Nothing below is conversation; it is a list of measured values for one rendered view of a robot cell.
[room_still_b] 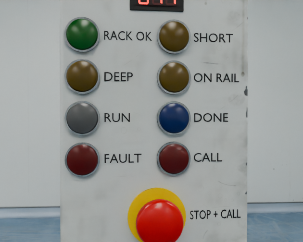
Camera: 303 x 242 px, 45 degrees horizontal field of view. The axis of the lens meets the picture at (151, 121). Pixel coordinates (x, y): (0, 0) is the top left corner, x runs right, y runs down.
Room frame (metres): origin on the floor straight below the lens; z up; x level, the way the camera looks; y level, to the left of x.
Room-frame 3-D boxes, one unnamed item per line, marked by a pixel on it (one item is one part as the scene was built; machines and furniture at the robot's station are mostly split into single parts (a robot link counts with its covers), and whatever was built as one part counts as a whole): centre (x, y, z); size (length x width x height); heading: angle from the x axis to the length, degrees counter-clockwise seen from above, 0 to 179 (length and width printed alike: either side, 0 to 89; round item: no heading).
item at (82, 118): (0.31, 0.06, 1.05); 0.03 x 0.01 x 0.03; 96
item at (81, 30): (0.31, 0.06, 1.12); 0.03 x 0.01 x 0.03; 96
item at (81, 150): (0.31, 0.06, 1.02); 0.03 x 0.01 x 0.03; 96
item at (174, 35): (0.32, -0.02, 1.12); 0.03 x 0.01 x 0.03; 96
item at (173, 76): (0.32, -0.02, 1.09); 0.03 x 0.01 x 0.03; 96
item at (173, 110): (0.32, -0.02, 1.05); 0.03 x 0.01 x 0.03; 96
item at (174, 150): (0.32, -0.02, 1.02); 0.03 x 0.01 x 0.03; 96
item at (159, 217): (0.32, -0.01, 0.96); 0.04 x 0.04 x 0.04; 6
